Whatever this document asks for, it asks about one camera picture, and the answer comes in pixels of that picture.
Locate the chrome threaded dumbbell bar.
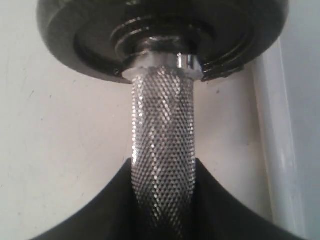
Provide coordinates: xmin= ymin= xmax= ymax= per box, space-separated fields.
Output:
xmin=122 ymin=52 xmax=203 ymax=240

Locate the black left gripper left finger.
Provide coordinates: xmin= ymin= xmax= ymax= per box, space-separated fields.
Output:
xmin=34 ymin=158 xmax=138 ymax=240

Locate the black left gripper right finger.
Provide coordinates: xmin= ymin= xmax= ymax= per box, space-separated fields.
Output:
xmin=192 ymin=159 xmax=295 ymax=240

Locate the black weight plate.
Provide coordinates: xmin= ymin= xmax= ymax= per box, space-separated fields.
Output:
xmin=36 ymin=0 xmax=290 ymax=84

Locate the white rectangular plastic tray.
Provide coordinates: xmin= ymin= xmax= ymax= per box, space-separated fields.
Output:
xmin=252 ymin=0 xmax=320 ymax=240

